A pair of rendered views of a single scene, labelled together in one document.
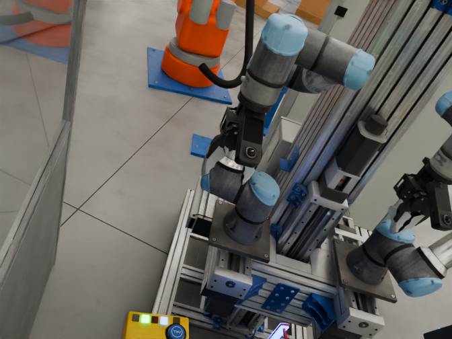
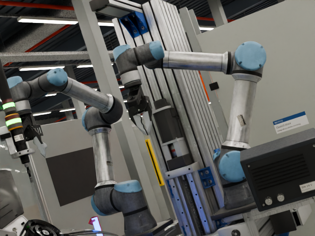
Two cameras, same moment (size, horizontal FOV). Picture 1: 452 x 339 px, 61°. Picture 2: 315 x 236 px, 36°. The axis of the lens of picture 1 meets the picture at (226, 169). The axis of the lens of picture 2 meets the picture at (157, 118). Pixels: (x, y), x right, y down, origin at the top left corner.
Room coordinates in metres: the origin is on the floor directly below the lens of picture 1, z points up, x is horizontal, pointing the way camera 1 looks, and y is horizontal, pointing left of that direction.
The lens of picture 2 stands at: (-0.72, -1.55, 1.31)
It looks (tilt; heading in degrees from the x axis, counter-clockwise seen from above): 5 degrees up; 33
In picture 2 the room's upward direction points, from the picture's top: 18 degrees counter-clockwise
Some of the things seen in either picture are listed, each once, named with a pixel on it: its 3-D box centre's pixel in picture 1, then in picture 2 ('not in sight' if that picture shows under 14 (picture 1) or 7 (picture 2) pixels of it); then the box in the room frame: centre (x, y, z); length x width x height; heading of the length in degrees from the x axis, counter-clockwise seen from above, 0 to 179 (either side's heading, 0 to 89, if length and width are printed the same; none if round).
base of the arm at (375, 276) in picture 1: (371, 259); (239, 191); (1.11, -0.63, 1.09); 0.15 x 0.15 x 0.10
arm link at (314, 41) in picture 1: (292, 41); (36, 88); (0.80, -0.02, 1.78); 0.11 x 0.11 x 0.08; 89
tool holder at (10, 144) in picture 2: not in sight; (15, 140); (0.27, -0.40, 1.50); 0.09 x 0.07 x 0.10; 144
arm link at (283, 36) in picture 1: (277, 50); (16, 90); (0.70, 0.00, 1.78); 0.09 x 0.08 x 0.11; 179
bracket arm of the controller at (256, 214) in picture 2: not in sight; (277, 207); (0.83, -0.89, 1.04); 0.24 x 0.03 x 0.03; 109
